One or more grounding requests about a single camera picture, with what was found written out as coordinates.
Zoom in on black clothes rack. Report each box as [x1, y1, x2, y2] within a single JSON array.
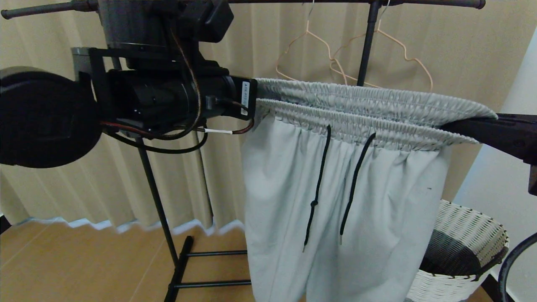
[[0, 0, 486, 302]]

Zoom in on beige curtain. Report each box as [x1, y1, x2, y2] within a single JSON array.
[[0, 0, 537, 233]]

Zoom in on pale grey shorts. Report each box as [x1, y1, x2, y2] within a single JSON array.
[[242, 78, 499, 302]]

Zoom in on pink clothes hanger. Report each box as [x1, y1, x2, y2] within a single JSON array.
[[330, 0, 433, 92], [276, 0, 349, 86]]

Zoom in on black cable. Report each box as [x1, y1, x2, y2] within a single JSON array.
[[498, 233, 537, 302], [103, 128, 209, 154]]

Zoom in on white laundry basket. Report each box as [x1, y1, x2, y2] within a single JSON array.
[[405, 199, 509, 302]]

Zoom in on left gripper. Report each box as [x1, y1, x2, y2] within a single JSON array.
[[107, 67, 258, 135]]

